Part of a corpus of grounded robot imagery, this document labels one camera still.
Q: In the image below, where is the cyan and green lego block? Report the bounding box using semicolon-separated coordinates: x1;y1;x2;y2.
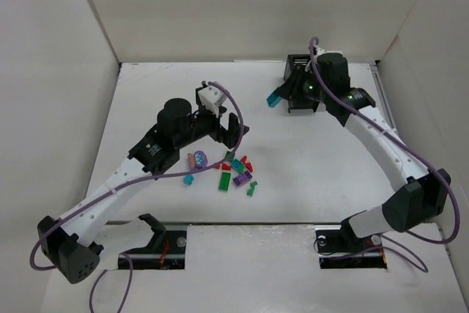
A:
266;92;283;108

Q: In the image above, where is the purple paw print lego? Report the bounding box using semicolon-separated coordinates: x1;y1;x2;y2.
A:
187;150;208;171

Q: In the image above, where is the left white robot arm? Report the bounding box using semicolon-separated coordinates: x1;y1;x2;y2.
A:
30;97;249;284

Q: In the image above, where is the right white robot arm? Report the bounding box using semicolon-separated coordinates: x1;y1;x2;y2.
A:
267;51;451;252

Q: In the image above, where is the black slatted container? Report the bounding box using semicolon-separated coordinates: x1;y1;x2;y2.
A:
283;54;319;113

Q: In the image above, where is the square green lego piece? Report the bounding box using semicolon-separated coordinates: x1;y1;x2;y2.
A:
225;151;235;162

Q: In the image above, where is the teal square lego piece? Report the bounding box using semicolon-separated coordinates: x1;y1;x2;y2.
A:
231;158;245;174

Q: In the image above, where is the red lego slope right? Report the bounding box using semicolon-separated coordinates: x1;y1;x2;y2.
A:
245;162;254;172

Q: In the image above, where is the purple lego plate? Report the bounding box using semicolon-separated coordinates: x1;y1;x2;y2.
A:
232;171;253;187

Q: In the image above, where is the long green lego plate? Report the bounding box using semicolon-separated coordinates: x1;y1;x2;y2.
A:
218;172;232;191

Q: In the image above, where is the small green lego piece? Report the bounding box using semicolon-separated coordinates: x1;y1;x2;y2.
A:
246;181;257;196

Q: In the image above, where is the small cyan lego block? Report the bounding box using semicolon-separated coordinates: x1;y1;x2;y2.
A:
183;174;194;185

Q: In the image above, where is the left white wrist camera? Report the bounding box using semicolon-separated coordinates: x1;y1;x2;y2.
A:
196;85;227;117

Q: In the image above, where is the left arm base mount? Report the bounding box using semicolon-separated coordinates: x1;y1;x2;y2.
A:
125;227;187;270

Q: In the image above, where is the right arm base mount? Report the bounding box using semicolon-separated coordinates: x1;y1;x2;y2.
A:
313;228;388;270

